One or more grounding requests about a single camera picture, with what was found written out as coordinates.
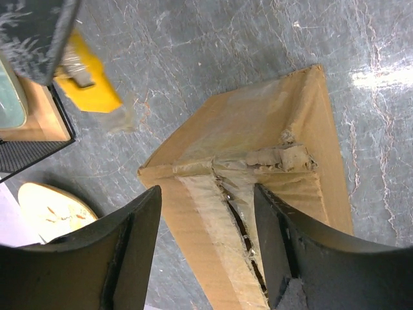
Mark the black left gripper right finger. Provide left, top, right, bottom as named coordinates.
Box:
left=254, top=184, right=412, bottom=309

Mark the black wire wooden shelf rack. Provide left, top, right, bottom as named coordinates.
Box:
left=1, top=77, right=76, bottom=183

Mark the brown cardboard express box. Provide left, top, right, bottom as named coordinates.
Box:
left=137, top=65, right=354, bottom=309

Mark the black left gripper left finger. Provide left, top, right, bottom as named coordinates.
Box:
left=1, top=185, right=161, bottom=309

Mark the yellow utility knife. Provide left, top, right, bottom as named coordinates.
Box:
left=54, top=29, right=122, bottom=113

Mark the beige plate with bird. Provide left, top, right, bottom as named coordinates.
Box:
left=17, top=182, right=98, bottom=243

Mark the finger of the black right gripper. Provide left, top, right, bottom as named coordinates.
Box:
left=1, top=0, right=81, bottom=85

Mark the teal rectangular ceramic tray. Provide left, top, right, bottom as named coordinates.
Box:
left=1, top=55, right=28, bottom=130

